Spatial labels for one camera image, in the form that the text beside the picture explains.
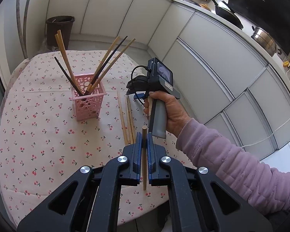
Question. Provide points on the person's right hand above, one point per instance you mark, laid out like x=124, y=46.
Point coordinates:
x=176, y=116

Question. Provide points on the black wok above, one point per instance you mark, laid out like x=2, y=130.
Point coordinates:
x=228, y=14

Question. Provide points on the steel pot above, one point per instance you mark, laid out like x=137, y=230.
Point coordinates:
x=263, y=40

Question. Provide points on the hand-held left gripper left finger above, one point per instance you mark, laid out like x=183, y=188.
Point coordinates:
x=139, y=159

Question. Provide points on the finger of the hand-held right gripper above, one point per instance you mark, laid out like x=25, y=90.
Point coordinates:
x=138, y=96

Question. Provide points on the metal pipe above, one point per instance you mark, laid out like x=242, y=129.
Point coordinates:
x=19, y=24
x=27, y=17

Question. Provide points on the pink perforated utensil holder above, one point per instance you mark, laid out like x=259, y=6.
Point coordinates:
x=87, y=104

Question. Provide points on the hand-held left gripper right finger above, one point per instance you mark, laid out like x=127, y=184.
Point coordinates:
x=149, y=159

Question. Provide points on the dark cooking pot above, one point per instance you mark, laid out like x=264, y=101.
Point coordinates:
x=190, y=1

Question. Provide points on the person's right forearm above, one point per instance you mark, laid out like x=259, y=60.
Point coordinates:
x=232, y=164

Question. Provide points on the cherry print tablecloth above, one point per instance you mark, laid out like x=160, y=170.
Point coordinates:
x=38, y=125

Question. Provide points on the brown trash bin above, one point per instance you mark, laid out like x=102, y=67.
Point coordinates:
x=59, y=32

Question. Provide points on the white kitchen cabinets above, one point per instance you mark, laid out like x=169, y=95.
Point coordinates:
x=207, y=53

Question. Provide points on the black range hood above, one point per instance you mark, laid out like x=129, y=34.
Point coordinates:
x=263, y=0

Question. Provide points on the orange clay pot lid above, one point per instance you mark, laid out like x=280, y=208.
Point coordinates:
x=205, y=6

